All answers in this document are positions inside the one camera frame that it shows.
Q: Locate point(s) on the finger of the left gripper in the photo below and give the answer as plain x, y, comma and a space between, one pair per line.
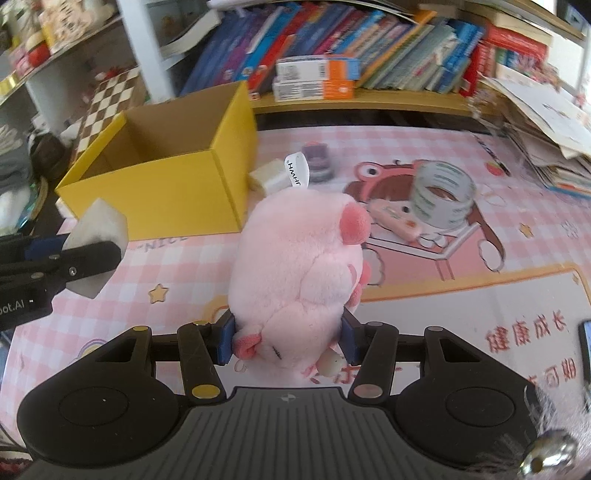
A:
41, 247
83, 270

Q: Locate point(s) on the stack of papers and books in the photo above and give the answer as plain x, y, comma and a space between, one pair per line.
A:
550, 133

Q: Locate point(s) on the clear packing tape roll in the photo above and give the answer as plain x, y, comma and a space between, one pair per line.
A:
442, 194

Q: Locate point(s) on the row of colourful books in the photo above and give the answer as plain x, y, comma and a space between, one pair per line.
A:
438, 48

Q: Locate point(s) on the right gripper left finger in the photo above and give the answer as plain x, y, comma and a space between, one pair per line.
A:
201, 348

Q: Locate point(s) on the grey purple toy car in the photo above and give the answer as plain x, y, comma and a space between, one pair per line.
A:
319, 162

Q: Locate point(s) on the pink plush pig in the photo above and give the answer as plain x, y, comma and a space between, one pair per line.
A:
299, 266

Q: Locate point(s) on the white power adapter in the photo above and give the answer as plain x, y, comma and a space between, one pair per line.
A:
269, 178

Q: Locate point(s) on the upper orange toothpaste box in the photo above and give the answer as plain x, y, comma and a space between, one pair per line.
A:
317, 68

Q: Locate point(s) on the brown leather bag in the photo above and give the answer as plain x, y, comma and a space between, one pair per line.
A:
48, 157

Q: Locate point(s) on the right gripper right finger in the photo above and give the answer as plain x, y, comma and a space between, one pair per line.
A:
373, 347

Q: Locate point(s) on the pink correction tape case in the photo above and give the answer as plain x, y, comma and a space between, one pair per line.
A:
396, 218

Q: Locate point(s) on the yellow cardboard box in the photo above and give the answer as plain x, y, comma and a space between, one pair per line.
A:
177, 168

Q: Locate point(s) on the brown white chessboard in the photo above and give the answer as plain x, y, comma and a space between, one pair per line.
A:
111, 97

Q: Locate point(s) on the black pencil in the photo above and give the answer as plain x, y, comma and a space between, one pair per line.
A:
493, 165

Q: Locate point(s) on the orange toothpaste box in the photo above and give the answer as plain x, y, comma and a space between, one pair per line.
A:
317, 68
313, 90

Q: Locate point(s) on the white squishy foam block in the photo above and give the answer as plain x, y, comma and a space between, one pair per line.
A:
100, 222

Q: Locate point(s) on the thick white paperback book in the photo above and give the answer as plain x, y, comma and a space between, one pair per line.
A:
193, 35

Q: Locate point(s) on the lower orange toothpaste box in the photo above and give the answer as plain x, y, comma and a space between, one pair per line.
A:
313, 90

